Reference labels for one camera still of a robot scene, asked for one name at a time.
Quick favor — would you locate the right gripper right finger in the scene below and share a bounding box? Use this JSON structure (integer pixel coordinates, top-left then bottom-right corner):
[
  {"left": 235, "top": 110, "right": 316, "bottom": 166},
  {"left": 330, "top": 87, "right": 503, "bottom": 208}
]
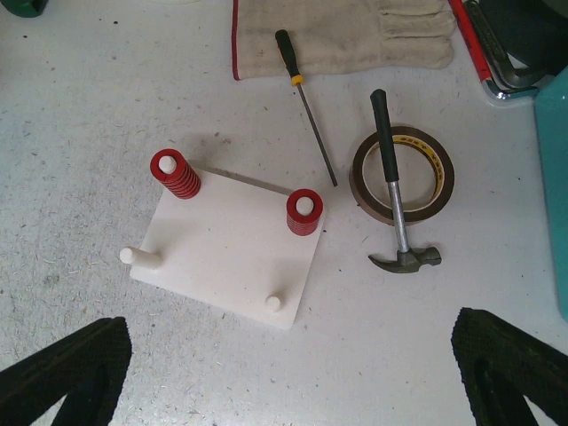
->
[{"left": 451, "top": 307, "right": 567, "bottom": 425}]

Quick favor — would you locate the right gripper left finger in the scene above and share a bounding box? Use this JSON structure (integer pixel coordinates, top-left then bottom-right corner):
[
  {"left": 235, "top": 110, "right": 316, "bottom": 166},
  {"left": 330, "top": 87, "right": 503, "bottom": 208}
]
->
[{"left": 1, "top": 317, "right": 132, "bottom": 425}]

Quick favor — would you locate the black handled claw hammer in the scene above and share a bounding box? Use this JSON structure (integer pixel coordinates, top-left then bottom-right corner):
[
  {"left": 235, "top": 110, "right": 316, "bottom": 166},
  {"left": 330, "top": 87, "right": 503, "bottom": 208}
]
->
[{"left": 368, "top": 89, "right": 442, "bottom": 274}]

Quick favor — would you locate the red spring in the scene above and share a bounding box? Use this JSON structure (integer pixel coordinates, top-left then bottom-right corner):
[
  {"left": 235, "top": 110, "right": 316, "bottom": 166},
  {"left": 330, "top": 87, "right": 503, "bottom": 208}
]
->
[
  {"left": 150, "top": 148, "right": 201, "bottom": 200},
  {"left": 286, "top": 188, "right": 324, "bottom": 236}
]

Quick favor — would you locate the small black yellow screwdriver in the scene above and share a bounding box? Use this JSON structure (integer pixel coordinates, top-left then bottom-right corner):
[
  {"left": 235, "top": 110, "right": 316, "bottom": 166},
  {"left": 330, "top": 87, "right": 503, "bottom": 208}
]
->
[{"left": 274, "top": 29, "right": 338, "bottom": 187}]

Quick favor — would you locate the brown packing tape roll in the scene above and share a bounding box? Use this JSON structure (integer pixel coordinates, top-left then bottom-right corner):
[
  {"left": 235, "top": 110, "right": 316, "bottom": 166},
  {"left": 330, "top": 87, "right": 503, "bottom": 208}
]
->
[{"left": 349, "top": 125, "right": 455, "bottom": 226}]

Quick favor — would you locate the clear teal toolbox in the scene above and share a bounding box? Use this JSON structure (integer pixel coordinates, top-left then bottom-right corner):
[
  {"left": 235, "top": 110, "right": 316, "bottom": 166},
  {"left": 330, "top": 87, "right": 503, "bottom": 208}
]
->
[{"left": 534, "top": 70, "right": 568, "bottom": 319}]

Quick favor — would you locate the black disc spool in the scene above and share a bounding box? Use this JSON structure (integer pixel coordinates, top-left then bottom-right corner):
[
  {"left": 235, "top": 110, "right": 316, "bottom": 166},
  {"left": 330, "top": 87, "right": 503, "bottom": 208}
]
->
[{"left": 479, "top": 0, "right": 567, "bottom": 74}]

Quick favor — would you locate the green bin rack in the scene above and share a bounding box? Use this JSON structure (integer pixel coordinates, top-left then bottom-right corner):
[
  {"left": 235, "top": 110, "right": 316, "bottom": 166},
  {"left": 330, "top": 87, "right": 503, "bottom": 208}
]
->
[{"left": 1, "top": 0, "right": 48, "bottom": 19}]

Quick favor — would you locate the white peg base plate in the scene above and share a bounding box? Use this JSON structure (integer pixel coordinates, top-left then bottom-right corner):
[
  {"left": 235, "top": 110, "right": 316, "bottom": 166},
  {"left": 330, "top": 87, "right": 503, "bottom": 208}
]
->
[{"left": 120, "top": 170, "right": 325, "bottom": 329}]

